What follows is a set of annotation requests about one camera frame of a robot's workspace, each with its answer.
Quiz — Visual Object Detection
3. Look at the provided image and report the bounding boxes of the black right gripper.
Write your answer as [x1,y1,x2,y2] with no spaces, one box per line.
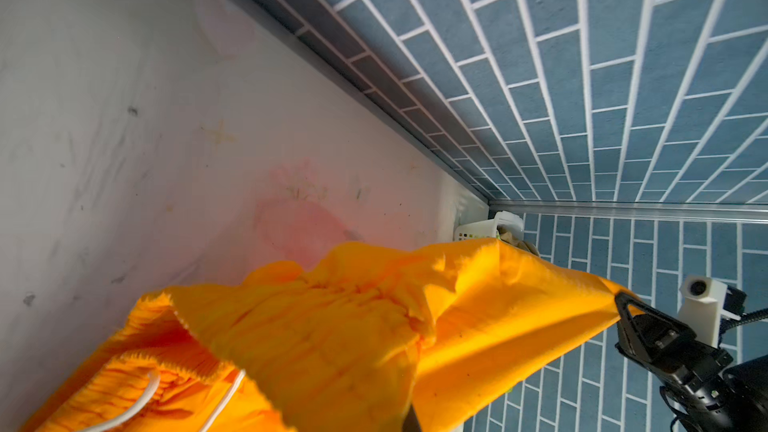
[615,292,733,408]

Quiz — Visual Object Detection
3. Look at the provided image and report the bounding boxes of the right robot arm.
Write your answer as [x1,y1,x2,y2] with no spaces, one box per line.
[615,292,767,431]

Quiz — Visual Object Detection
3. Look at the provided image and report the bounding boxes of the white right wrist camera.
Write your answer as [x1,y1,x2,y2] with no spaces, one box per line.
[678,275,747,348]

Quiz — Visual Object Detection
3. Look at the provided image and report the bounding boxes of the aluminium corner post right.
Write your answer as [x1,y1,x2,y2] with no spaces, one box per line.
[489,200,767,224]

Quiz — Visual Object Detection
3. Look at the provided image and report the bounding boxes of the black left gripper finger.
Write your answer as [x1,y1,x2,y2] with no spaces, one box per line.
[401,406,422,432]

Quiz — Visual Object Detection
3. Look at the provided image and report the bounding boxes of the orange shorts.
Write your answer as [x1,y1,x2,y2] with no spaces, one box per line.
[25,239,622,431]

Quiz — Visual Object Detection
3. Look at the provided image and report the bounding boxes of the white plastic laundry basket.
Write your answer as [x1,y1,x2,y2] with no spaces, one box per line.
[453,211,524,241]

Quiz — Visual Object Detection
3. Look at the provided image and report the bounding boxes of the tan brown shorts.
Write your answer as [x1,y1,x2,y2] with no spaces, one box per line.
[497,227,540,257]

